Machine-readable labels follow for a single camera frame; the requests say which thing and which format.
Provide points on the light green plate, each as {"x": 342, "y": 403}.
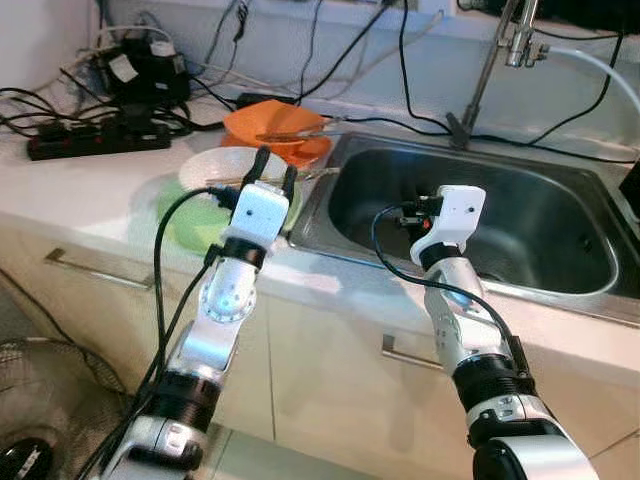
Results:
{"x": 185, "y": 225}

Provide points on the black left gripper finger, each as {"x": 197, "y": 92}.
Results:
{"x": 260, "y": 165}
{"x": 290, "y": 182}

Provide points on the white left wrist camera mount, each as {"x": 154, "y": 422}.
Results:
{"x": 258, "y": 212}

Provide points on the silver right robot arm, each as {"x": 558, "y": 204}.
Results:
{"x": 470, "y": 340}

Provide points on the black charger box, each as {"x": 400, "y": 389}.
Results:
{"x": 150, "y": 75}

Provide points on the stainless steel sink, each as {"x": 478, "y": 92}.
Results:
{"x": 560, "y": 230}

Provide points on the white bowl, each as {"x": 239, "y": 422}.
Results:
{"x": 215, "y": 168}

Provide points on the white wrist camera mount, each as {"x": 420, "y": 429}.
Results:
{"x": 258, "y": 212}
{"x": 455, "y": 215}

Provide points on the black appliance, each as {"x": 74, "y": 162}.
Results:
{"x": 630, "y": 190}

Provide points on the orange plastic bowl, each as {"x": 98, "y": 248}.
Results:
{"x": 265, "y": 120}

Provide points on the flat black power adapter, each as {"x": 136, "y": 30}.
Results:
{"x": 262, "y": 99}

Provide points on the white kitchen cabinet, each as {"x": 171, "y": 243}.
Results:
{"x": 320, "y": 400}

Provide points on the silver metal spoon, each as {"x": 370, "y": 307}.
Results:
{"x": 300, "y": 130}

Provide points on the black power strip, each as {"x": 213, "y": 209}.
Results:
{"x": 90, "y": 142}

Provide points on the chrome kitchen faucet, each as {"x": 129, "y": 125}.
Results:
{"x": 485, "y": 75}

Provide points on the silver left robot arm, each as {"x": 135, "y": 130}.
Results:
{"x": 225, "y": 300}

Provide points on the grey floor fan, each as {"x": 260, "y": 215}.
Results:
{"x": 40, "y": 400}

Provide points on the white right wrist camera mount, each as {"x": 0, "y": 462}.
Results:
{"x": 455, "y": 215}

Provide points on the orange plastic plate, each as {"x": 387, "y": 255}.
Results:
{"x": 300, "y": 157}

